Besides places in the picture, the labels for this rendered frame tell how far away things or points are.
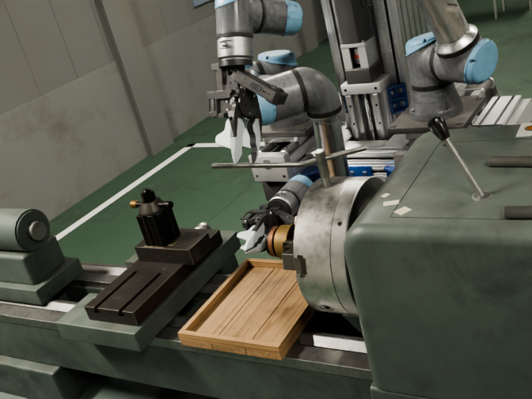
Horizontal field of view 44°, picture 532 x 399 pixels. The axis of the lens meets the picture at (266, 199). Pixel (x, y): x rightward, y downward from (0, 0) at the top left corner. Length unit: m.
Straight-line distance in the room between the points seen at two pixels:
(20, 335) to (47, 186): 3.25
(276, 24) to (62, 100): 4.25
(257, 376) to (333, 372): 0.23
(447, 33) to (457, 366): 0.84
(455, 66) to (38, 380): 1.59
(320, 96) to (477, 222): 0.68
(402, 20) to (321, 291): 0.99
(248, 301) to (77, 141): 4.00
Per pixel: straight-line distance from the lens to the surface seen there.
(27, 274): 2.25
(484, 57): 1.82
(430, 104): 1.94
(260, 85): 1.35
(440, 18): 1.75
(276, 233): 1.60
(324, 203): 1.43
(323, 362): 1.57
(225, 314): 1.79
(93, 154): 5.76
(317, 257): 1.41
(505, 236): 1.17
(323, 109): 1.75
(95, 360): 2.10
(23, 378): 2.40
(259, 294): 1.83
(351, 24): 2.07
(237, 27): 1.38
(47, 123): 5.49
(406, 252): 1.23
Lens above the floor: 1.83
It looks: 24 degrees down
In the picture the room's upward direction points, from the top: 15 degrees counter-clockwise
